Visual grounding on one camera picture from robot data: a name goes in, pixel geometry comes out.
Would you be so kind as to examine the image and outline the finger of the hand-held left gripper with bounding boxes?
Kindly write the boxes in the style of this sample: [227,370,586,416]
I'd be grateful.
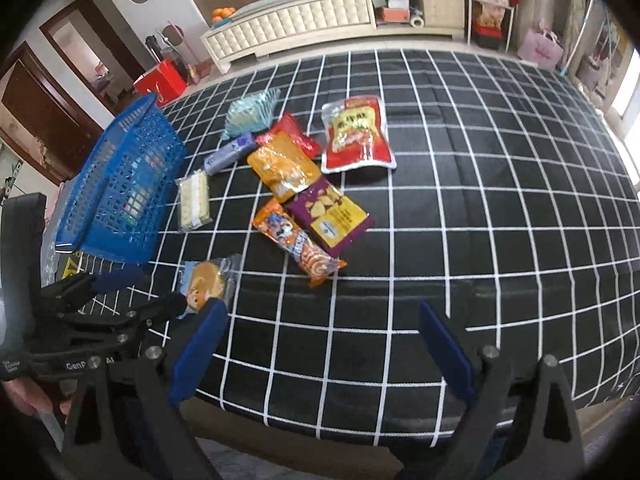
[42,265,147,316]
[65,292,188,356]

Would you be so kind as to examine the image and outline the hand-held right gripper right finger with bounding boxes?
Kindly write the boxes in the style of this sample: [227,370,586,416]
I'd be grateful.
[395,301,587,480]

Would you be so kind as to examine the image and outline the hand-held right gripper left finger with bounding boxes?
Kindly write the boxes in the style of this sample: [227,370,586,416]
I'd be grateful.
[60,299,229,480]

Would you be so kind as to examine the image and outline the clear round cookie packet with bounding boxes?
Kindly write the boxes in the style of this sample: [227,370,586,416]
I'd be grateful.
[175,255,243,318]

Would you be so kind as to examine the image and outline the blue plastic basket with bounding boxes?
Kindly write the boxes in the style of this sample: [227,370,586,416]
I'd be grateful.
[54,92,188,265]

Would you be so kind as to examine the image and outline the clear white cracker packet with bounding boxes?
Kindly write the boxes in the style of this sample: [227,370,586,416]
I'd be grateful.
[176,170,213,233]

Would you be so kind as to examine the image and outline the orange cartoon snack packet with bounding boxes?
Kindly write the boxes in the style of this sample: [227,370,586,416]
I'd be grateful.
[251,198,348,289]

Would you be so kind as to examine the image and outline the orange yellow snack packet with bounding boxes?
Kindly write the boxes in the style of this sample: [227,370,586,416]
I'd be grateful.
[246,131,322,204]

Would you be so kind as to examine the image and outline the small red snack packet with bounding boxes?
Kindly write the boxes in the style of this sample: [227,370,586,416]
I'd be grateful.
[255,112,322,159]

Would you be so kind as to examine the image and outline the large red yellow snack packet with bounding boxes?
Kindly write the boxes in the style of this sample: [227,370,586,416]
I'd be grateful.
[320,95,397,175]

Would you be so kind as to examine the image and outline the person's left hand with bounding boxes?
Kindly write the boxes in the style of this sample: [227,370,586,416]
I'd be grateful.
[4,379,72,418]

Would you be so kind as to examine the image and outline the grey cloth with yellow print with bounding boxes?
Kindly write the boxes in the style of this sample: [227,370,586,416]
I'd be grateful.
[42,245,83,283]

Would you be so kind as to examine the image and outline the brown wooden door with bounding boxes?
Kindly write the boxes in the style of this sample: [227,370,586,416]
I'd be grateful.
[0,42,76,186]

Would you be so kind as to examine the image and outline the black white checked blanket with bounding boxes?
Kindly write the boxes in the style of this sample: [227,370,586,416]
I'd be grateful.
[50,49,640,448]

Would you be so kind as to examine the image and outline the purple snack bar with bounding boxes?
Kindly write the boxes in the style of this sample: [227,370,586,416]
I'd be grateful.
[204,131,258,176]

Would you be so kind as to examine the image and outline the purple yellow snack packet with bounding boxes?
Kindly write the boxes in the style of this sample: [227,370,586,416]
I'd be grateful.
[284,182,376,258]

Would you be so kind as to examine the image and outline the red cardboard box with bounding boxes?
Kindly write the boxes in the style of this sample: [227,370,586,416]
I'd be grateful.
[132,58,190,107]

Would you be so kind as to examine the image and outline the light blue snack packet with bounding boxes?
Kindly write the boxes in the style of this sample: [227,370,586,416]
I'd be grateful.
[221,88,282,141]

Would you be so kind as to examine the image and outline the white tufted low cabinet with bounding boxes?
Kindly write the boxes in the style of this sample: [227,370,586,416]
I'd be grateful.
[200,0,468,75]

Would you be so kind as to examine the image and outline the pink bag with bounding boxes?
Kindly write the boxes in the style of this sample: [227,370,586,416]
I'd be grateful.
[517,22,565,71]

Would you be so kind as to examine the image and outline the red gift box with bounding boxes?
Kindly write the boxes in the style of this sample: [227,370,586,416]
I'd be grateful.
[472,2,506,51]

